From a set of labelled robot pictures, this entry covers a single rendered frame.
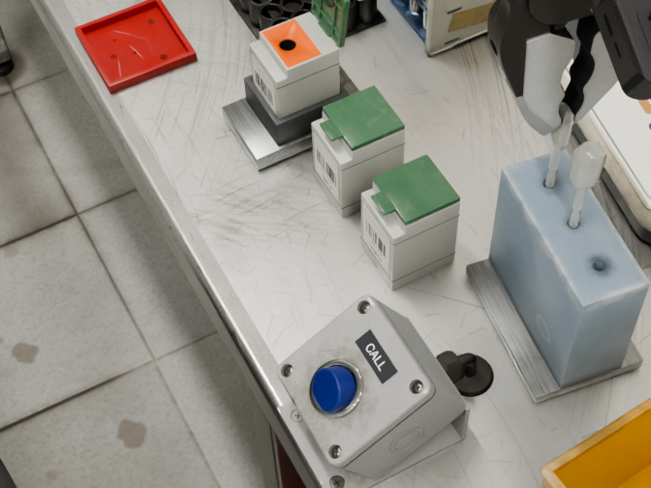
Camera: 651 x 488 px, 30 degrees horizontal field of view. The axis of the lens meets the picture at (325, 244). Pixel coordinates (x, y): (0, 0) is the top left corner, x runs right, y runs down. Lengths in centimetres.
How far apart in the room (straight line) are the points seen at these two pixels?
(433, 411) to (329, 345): 7
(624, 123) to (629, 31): 31
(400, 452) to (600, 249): 16
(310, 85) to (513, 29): 25
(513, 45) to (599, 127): 24
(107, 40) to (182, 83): 7
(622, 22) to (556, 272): 20
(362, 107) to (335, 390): 20
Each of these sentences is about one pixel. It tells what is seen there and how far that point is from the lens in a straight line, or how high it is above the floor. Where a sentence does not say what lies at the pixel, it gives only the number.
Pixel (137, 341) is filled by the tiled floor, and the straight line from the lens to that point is 179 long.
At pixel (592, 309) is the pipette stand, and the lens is 66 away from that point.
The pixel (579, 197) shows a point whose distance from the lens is 66.
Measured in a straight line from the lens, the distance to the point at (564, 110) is 64.
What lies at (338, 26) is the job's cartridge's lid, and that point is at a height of 96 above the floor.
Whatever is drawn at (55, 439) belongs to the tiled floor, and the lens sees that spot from 174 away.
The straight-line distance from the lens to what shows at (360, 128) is 76.
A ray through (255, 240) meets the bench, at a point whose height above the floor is 88.
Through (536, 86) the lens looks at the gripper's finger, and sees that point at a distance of 61.
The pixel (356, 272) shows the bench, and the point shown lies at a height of 88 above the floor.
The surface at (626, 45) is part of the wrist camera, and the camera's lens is 51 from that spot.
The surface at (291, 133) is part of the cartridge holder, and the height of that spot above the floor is 90.
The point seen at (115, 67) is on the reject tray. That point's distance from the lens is 90.
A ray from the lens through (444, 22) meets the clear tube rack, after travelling 87.
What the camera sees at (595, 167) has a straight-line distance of 63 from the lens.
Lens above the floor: 151
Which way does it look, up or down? 55 degrees down
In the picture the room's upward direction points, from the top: 2 degrees counter-clockwise
